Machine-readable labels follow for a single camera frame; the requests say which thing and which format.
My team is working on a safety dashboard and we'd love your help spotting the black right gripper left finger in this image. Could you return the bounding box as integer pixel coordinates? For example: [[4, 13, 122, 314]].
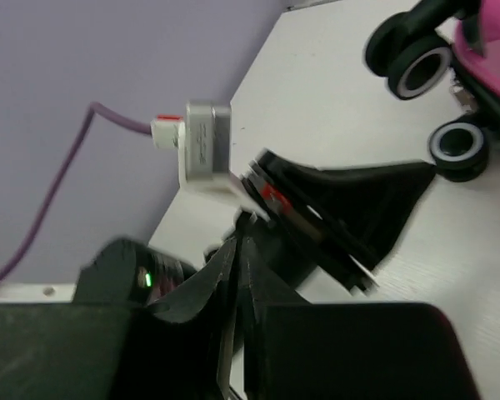
[[0, 239, 238, 399]]

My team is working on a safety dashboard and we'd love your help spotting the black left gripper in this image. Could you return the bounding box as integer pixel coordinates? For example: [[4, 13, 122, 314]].
[[203, 150, 436, 293]]

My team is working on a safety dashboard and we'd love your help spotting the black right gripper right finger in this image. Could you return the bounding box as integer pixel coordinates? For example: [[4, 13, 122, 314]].
[[238, 227, 480, 399]]

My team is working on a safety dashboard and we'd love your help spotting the pink hard-shell suitcase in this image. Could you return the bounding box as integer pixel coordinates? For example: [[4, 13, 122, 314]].
[[364, 1, 500, 183]]

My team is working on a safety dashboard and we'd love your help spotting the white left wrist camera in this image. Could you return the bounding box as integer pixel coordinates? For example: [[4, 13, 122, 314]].
[[150, 101, 268, 219]]

